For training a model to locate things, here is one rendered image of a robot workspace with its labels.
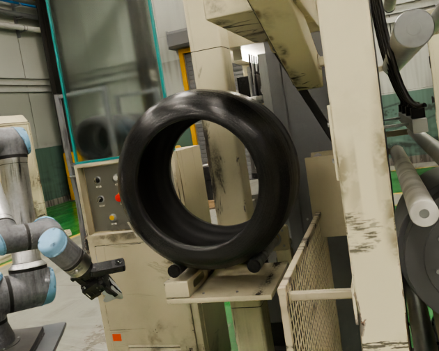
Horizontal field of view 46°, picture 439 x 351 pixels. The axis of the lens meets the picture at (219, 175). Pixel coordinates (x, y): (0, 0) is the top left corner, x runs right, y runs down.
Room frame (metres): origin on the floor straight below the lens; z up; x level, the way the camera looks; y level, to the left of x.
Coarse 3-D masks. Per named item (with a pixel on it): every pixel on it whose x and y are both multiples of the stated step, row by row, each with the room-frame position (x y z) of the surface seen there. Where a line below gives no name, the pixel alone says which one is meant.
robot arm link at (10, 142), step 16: (0, 128) 2.11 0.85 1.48; (16, 128) 2.14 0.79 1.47; (0, 144) 2.07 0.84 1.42; (16, 144) 2.10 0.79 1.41; (0, 160) 2.09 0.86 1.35; (16, 160) 2.09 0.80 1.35; (16, 176) 2.08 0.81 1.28; (16, 192) 2.07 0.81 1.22; (16, 208) 2.06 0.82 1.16; (32, 208) 2.10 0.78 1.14; (16, 256) 2.04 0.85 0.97; (32, 256) 2.05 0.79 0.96; (16, 272) 2.01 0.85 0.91; (32, 272) 2.02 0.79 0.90; (48, 272) 2.07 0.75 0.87; (16, 288) 1.98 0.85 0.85; (32, 288) 2.01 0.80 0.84; (48, 288) 2.04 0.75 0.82; (16, 304) 1.97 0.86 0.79; (32, 304) 2.01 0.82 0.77
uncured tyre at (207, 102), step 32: (192, 96) 1.64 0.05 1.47; (224, 96) 1.63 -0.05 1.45; (160, 128) 1.65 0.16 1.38; (256, 128) 1.57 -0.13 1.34; (128, 160) 1.69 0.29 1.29; (160, 160) 1.96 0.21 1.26; (256, 160) 1.56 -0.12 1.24; (288, 160) 1.60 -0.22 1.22; (128, 192) 1.70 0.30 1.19; (160, 192) 1.97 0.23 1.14; (288, 192) 1.58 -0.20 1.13; (160, 224) 1.89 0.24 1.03; (192, 224) 1.94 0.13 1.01; (256, 224) 1.57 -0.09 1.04; (192, 256) 1.64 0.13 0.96; (224, 256) 1.61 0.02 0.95
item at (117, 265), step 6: (120, 258) 1.75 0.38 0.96; (96, 264) 1.73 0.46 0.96; (102, 264) 1.73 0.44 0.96; (108, 264) 1.73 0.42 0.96; (114, 264) 1.72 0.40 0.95; (120, 264) 1.72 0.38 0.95; (96, 270) 1.70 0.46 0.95; (102, 270) 1.70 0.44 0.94; (108, 270) 1.71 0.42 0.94; (114, 270) 1.72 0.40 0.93; (120, 270) 1.72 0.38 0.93
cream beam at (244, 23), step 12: (204, 0) 1.37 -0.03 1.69; (216, 0) 1.36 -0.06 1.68; (228, 0) 1.35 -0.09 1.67; (240, 0) 1.34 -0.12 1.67; (300, 0) 1.34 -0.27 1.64; (312, 0) 1.66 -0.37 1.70; (204, 12) 1.39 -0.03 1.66; (216, 12) 1.37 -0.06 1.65; (228, 12) 1.36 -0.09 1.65; (240, 12) 1.35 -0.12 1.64; (252, 12) 1.35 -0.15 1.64; (312, 12) 1.61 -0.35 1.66; (216, 24) 1.46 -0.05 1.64; (228, 24) 1.48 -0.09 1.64; (240, 24) 1.51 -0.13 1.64; (252, 24) 1.54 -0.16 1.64; (312, 24) 1.71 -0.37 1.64; (252, 36) 1.77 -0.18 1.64; (264, 36) 1.81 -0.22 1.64
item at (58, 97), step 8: (56, 96) 5.53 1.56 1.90; (56, 104) 5.53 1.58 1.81; (64, 120) 5.55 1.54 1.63; (64, 128) 5.53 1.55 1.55; (64, 136) 5.53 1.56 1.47; (64, 144) 5.53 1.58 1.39; (72, 168) 5.54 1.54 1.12; (72, 176) 5.50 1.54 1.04; (72, 184) 5.54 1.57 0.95; (80, 208) 5.53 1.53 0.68; (80, 216) 5.54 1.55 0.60; (80, 224) 5.54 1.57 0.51; (80, 232) 5.54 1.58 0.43; (88, 248) 5.61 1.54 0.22
